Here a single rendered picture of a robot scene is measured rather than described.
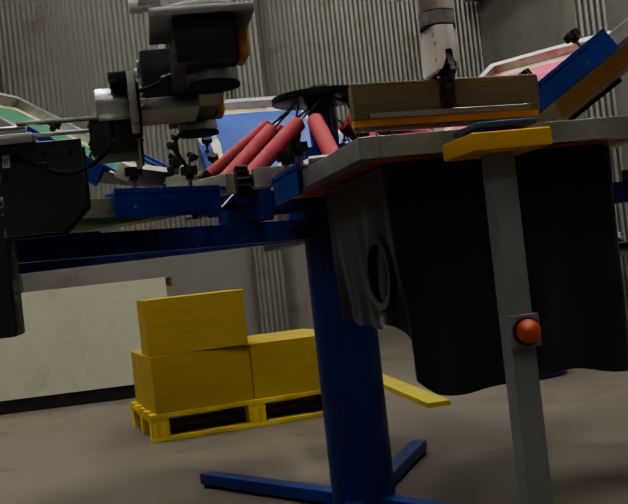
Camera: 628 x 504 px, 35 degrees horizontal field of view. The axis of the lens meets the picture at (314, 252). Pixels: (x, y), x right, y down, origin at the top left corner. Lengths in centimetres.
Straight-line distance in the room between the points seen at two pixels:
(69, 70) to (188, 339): 607
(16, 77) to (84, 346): 433
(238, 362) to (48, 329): 233
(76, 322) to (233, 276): 364
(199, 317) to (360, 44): 641
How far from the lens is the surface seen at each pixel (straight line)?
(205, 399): 510
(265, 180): 248
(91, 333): 714
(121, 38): 1080
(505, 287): 155
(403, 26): 1119
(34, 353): 718
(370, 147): 169
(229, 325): 509
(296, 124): 299
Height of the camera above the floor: 78
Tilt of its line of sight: 1 degrees up
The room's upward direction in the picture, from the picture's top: 6 degrees counter-clockwise
